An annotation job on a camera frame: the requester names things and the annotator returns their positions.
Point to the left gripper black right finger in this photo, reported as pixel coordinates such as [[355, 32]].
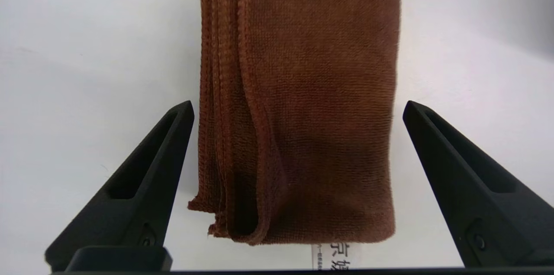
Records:
[[471, 188]]

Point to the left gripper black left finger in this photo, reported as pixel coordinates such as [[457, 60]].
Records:
[[143, 197]]

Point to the brown towel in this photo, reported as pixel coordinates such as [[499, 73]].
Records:
[[311, 93]]

